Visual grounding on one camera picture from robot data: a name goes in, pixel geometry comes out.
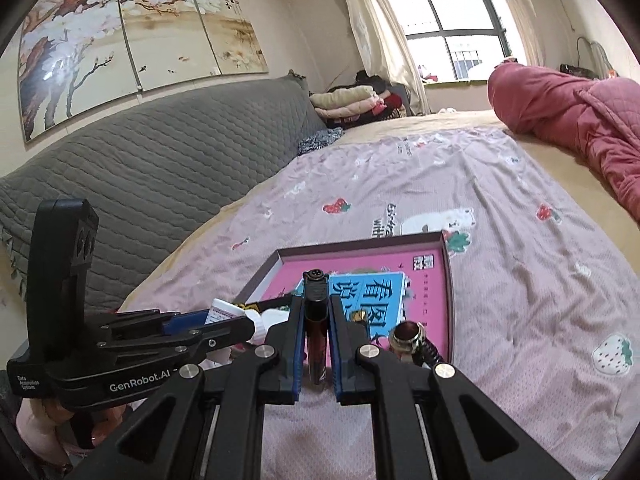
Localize window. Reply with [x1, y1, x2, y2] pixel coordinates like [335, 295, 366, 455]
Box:
[375, 0, 513, 83]

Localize small glass perfume bottle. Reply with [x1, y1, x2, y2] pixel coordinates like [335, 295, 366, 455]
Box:
[389, 321, 443, 366]

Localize beige curtain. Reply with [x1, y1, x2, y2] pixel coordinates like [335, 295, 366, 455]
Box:
[472, 0, 546, 68]
[320, 0, 432, 116]

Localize small white bottle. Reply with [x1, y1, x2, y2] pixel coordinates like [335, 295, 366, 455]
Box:
[205, 298, 261, 328]

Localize pink printed bedsheet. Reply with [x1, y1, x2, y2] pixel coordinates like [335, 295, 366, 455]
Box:
[120, 125, 640, 480]

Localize pink quilt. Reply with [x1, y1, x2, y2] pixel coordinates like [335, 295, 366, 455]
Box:
[487, 62, 640, 226]

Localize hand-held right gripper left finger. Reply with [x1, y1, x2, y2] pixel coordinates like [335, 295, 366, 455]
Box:
[65, 295, 307, 480]

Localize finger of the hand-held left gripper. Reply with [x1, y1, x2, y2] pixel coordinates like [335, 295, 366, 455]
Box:
[97, 309, 211, 336]
[99, 316, 257, 362]

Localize grey quilted headboard cover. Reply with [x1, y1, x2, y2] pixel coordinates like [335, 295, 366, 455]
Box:
[0, 74, 326, 306]

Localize floral wall painting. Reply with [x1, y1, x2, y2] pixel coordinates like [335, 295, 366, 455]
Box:
[17, 0, 271, 143]

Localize white earbuds case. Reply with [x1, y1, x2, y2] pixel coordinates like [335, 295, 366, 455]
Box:
[257, 308, 293, 345]

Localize person's left hand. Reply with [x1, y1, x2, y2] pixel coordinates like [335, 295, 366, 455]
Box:
[15, 400, 128, 466]

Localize red lighter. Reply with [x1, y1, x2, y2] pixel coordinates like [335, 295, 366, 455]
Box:
[302, 269, 331, 386]

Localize pink and blue book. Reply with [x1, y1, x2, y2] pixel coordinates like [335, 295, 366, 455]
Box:
[262, 250, 451, 366]

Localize pile of folded clothes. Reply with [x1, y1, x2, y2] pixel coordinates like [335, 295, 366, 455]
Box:
[309, 71, 416, 128]

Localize beige bed mattress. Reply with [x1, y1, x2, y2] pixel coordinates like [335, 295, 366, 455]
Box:
[345, 109, 640, 241]

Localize grey shallow cardboard box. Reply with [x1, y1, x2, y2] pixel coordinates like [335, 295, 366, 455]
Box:
[235, 230, 456, 366]

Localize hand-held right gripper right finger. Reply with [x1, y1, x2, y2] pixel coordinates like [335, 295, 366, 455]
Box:
[327, 305, 576, 480]

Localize dark patterned cloth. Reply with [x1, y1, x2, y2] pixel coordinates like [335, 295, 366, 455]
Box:
[297, 127, 345, 157]

